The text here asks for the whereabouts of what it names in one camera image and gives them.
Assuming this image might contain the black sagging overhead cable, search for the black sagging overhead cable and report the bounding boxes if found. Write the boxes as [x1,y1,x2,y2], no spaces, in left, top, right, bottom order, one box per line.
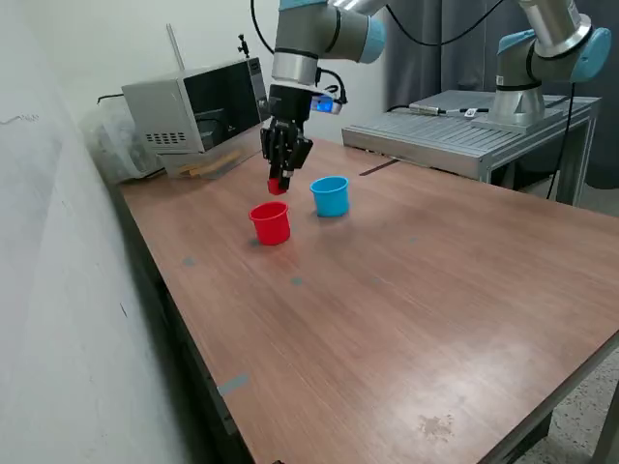
[385,0,505,48]

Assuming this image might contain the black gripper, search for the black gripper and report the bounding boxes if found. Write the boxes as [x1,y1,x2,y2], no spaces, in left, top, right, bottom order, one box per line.
[259,84,315,191]

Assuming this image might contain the wooden sticks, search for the wooden sticks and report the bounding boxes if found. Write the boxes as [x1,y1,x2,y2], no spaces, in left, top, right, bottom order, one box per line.
[178,150,242,178]

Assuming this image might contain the red plastic cup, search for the red plastic cup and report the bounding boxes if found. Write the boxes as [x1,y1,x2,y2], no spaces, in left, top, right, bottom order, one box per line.
[248,200,293,247]

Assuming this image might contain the silver cable connector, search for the silver cable connector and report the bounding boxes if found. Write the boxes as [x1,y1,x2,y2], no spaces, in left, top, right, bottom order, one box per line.
[408,101,449,117]

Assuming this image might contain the blue plastic cup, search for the blue plastic cup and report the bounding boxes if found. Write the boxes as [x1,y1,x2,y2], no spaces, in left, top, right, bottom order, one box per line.
[309,175,350,218]

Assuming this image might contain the clear plastic box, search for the clear plastic box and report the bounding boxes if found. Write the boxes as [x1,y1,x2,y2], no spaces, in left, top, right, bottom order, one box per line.
[157,123,267,181]

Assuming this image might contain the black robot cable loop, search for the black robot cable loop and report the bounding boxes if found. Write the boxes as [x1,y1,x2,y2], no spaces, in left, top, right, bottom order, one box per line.
[250,0,278,55]

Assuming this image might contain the clear plastic bag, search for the clear plastic bag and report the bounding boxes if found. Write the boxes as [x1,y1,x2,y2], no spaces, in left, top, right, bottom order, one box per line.
[79,94,165,186]

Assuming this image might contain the silver microwave oven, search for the silver microwave oven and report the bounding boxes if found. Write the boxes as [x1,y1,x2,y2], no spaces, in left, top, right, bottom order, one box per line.
[120,56,272,157]

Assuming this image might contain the long grey tape strip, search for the long grey tape strip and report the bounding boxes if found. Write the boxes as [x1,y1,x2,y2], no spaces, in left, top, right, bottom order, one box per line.
[217,371,251,398]

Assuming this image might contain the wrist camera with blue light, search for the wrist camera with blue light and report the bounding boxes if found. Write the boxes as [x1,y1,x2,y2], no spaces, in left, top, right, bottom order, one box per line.
[309,93,347,118]

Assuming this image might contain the black tape strip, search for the black tape strip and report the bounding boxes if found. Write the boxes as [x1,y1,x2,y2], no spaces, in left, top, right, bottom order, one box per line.
[359,159,401,178]

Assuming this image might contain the white thin rod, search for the white thin rod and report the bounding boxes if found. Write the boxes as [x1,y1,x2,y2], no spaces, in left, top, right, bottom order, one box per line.
[166,22,187,72]

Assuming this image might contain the black hanging power cable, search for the black hanging power cable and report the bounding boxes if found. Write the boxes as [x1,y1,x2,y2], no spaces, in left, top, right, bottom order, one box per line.
[545,81,575,200]

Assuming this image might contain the aluminium robot mounting table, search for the aluminium robot mounting table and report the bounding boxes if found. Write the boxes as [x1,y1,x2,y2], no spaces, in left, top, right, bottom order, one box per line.
[341,89,604,207]

